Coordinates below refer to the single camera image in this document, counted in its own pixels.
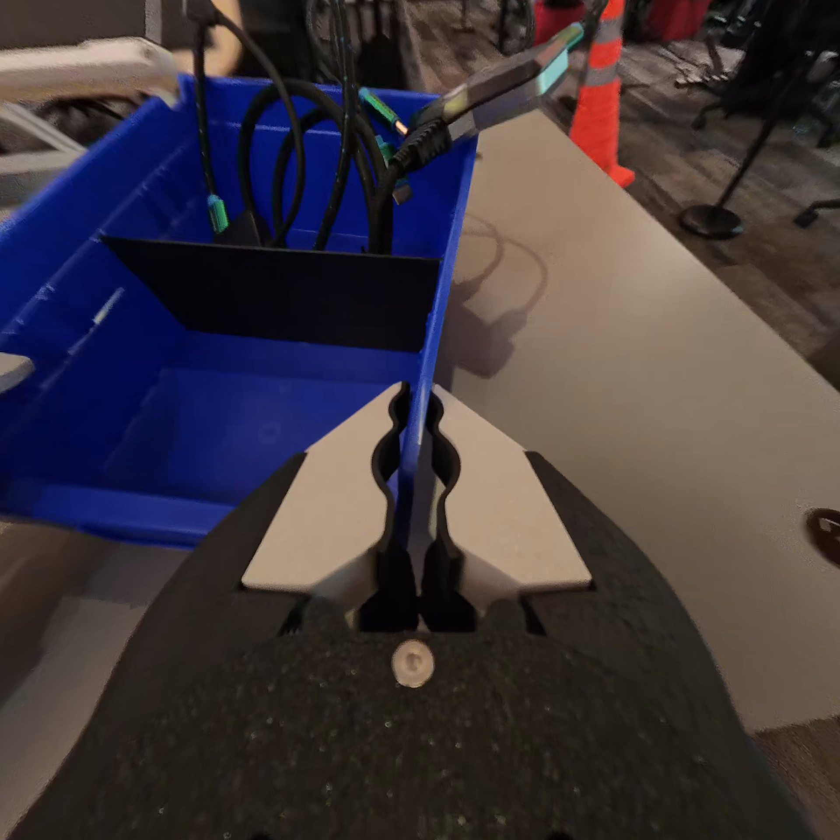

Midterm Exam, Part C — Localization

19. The dark grey hdmi switch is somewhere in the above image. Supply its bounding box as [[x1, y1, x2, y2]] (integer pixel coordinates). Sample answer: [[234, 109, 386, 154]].
[[410, 23, 586, 142]]

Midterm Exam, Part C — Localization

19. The thick black switch cable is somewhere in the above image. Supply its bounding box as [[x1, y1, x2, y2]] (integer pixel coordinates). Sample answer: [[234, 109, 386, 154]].
[[238, 80, 455, 257]]

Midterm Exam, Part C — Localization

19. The orange traffic cone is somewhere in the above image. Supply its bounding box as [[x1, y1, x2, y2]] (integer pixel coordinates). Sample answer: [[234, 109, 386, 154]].
[[568, 0, 636, 189]]

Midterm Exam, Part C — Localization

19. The blue plastic bin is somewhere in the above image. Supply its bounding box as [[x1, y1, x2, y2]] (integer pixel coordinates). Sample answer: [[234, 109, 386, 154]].
[[0, 73, 480, 549]]

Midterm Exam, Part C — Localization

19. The thin black cable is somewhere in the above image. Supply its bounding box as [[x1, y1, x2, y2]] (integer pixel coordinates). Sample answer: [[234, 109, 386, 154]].
[[210, 7, 307, 249]]

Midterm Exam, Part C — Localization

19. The round desk grommet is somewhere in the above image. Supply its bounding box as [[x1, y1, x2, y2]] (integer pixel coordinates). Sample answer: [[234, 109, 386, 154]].
[[806, 507, 840, 569]]

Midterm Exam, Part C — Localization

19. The black floor stand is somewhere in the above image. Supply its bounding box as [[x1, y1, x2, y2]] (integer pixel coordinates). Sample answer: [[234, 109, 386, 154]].
[[679, 98, 798, 238]]

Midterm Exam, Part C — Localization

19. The black bin divider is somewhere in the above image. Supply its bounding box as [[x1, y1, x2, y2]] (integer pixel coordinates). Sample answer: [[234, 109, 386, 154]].
[[101, 236, 442, 353]]

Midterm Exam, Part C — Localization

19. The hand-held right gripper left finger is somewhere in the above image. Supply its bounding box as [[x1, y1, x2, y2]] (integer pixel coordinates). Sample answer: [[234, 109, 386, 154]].
[[241, 384, 410, 596]]

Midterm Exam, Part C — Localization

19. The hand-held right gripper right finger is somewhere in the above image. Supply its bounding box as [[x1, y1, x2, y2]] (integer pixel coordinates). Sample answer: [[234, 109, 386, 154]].
[[428, 386, 593, 596]]

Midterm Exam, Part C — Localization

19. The green plug braided hdmi cable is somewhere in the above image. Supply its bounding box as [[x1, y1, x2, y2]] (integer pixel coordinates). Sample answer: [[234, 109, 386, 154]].
[[375, 134, 414, 206], [185, 0, 231, 236], [357, 87, 409, 137]]

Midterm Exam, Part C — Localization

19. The white tablet stand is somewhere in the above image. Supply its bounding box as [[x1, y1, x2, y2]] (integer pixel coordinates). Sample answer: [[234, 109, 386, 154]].
[[0, 37, 181, 204]]

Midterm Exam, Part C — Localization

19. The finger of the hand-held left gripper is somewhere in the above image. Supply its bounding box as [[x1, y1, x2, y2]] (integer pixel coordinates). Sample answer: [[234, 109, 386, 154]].
[[0, 353, 35, 396]]

